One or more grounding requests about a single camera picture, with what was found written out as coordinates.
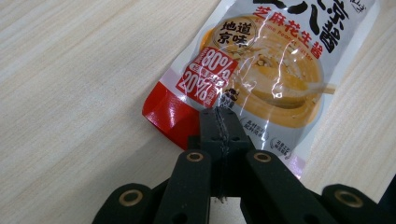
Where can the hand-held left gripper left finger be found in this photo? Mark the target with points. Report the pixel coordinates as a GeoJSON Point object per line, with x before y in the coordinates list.
{"type": "Point", "coordinates": [211, 130]}

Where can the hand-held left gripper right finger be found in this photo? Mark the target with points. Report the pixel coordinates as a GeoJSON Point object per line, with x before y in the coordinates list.
{"type": "Point", "coordinates": [233, 137]}

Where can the white red-bottomed sauce packet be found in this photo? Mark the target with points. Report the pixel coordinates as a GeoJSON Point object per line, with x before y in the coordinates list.
{"type": "Point", "coordinates": [280, 62]}

